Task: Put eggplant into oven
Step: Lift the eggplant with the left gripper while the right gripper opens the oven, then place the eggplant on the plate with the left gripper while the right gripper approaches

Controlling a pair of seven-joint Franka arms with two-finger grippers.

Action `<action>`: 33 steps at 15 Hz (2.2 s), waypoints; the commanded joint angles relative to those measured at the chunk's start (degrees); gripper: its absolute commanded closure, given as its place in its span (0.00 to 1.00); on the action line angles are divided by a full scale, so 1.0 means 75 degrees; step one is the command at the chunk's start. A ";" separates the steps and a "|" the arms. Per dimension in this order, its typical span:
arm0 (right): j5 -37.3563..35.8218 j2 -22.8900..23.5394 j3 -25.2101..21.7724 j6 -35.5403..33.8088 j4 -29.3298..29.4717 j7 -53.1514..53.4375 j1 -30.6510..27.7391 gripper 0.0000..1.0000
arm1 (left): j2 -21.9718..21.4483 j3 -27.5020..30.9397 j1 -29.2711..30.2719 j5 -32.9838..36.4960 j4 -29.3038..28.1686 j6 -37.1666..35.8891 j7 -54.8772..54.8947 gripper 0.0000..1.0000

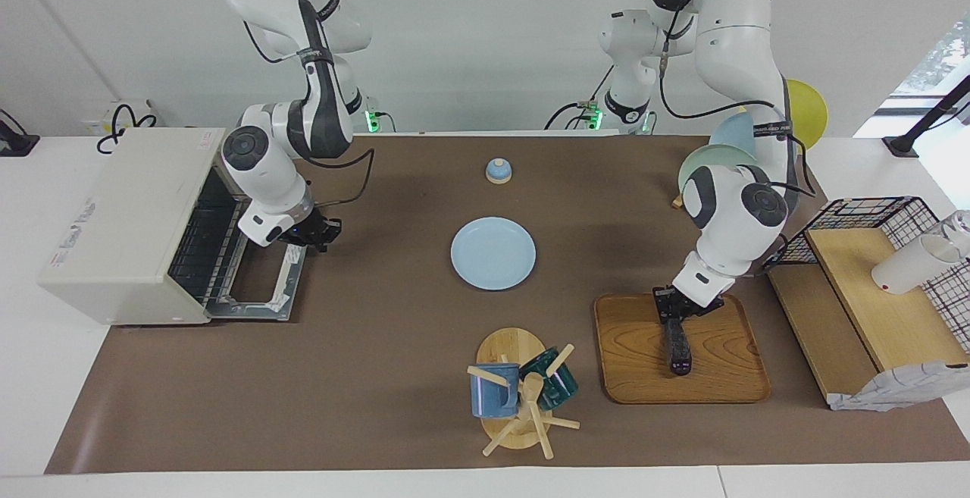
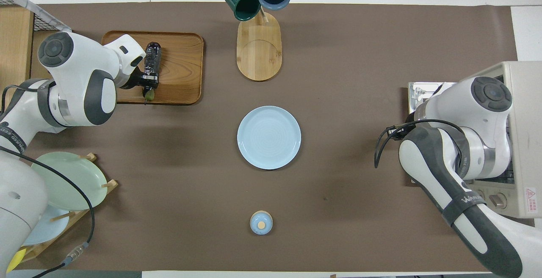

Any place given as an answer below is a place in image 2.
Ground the yellow plate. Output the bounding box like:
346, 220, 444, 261
6, 248, 27, 272

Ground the light blue racked plate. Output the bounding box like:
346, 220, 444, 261
21, 204, 70, 246

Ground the cream toaster oven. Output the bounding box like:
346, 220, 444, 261
408, 61, 542, 219

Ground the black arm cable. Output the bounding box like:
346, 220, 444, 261
0, 145, 96, 278
374, 119, 466, 169

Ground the wooden mug tree stand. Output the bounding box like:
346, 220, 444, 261
224, 0, 293, 82

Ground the wooden shelf box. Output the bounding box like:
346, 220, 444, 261
0, 4, 72, 94

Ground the brown table mat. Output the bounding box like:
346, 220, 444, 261
0, 2, 538, 272

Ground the wooden serving tray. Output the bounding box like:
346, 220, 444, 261
102, 30, 205, 106

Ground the wooden plate rack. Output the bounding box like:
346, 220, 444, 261
17, 153, 119, 264

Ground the small blue lid wooden knob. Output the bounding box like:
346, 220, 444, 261
249, 210, 274, 235

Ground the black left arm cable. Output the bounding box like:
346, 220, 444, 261
0, 145, 96, 278

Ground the pale green plate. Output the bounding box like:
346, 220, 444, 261
30, 151, 108, 211

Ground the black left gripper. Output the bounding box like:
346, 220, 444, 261
121, 67, 160, 90

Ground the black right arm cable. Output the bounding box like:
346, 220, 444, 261
374, 119, 466, 169

